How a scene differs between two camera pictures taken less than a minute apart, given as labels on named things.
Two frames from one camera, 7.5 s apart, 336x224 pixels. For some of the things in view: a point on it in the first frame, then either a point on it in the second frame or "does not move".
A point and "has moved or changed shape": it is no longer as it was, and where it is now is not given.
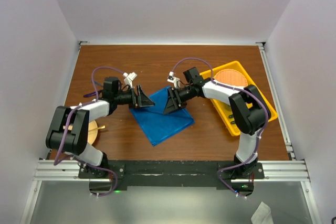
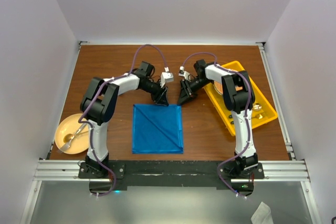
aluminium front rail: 274,170 does not move
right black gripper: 174,102 to 186,92
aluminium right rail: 268,69 does not move
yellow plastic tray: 225,107 does not move
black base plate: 173,173 does not move
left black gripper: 143,99 to 160,97
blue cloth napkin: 157,126 has moved or changed shape
